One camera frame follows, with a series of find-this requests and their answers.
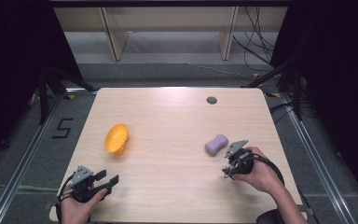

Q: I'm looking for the black curtain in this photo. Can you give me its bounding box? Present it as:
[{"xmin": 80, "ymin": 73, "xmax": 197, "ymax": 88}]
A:
[
  {"xmin": 269, "ymin": 0, "xmax": 358, "ymax": 202},
  {"xmin": 0, "ymin": 0, "xmax": 84, "ymax": 171}
]

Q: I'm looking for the black stool seat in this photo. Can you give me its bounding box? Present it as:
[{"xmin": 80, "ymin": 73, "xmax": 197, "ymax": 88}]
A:
[{"xmin": 255, "ymin": 208, "xmax": 283, "ymax": 224}]

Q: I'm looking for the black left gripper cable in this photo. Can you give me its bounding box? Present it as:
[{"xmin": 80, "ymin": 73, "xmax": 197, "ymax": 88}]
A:
[{"xmin": 55, "ymin": 173, "xmax": 76, "ymax": 224}]

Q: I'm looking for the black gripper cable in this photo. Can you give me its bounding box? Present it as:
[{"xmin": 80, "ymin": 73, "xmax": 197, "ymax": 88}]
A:
[
  {"xmin": 55, "ymin": 173, "xmax": 76, "ymax": 224},
  {"xmin": 247, "ymin": 154, "xmax": 286, "ymax": 187}
]

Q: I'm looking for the aluminium floor rail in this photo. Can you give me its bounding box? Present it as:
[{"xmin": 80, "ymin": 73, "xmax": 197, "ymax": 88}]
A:
[
  {"xmin": 0, "ymin": 88, "xmax": 99, "ymax": 224},
  {"xmin": 279, "ymin": 92, "xmax": 357, "ymax": 224}
]

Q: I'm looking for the orange plastic soap dish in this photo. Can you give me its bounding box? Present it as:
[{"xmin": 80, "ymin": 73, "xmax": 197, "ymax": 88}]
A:
[{"xmin": 103, "ymin": 122, "xmax": 130, "ymax": 156}]

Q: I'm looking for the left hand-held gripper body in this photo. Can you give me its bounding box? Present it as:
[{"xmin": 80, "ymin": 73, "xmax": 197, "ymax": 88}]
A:
[{"xmin": 69, "ymin": 165, "xmax": 113, "ymax": 203}]

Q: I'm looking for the purple soap bar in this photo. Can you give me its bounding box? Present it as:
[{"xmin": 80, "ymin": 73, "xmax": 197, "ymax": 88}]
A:
[{"xmin": 204, "ymin": 133, "xmax": 229, "ymax": 157}]

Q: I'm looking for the person's left hand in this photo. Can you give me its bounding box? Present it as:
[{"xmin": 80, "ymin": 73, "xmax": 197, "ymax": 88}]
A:
[{"xmin": 61, "ymin": 188, "xmax": 108, "ymax": 224}]

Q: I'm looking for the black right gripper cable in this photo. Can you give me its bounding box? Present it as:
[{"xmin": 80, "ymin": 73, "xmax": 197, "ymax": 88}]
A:
[{"xmin": 247, "ymin": 154, "xmax": 286, "ymax": 187}]

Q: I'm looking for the bundle of black cables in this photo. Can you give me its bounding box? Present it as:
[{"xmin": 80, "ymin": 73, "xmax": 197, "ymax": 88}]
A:
[{"xmin": 232, "ymin": 6, "xmax": 277, "ymax": 73}]

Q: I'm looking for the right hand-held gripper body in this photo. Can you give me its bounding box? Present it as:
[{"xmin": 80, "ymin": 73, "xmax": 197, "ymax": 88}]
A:
[{"xmin": 221, "ymin": 138, "xmax": 255, "ymax": 180}]

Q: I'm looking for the person's right hand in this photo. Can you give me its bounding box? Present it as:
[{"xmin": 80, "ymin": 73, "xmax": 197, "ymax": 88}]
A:
[{"xmin": 232, "ymin": 147, "xmax": 286, "ymax": 195}]

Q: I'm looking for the black tripod stand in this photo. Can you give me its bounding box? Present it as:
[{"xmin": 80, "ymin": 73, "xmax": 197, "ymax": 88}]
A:
[
  {"xmin": 36, "ymin": 63, "xmax": 97, "ymax": 126},
  {"xmin": 241, "ymin": 57, "xmax": 306, "ymax": 121}
]

